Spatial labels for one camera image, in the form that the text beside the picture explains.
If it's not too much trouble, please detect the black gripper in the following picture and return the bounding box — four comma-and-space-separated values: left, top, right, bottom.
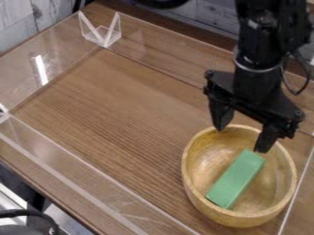
203, 60, 306, 153

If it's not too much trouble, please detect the green rectangular block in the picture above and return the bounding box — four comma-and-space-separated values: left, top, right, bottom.
205, 149, 265, 209

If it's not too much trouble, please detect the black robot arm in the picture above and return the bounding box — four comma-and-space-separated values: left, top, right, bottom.
203, 0, 313, 153

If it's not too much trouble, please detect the brown wooden bowl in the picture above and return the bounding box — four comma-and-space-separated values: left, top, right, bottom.
182, 125, 297, 229

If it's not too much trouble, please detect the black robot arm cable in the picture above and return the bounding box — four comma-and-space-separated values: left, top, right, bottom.
280, 50, 314, 96

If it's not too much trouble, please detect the clear acrylic corner bracket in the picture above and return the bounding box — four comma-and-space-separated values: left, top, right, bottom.
78, 12, 122, 49

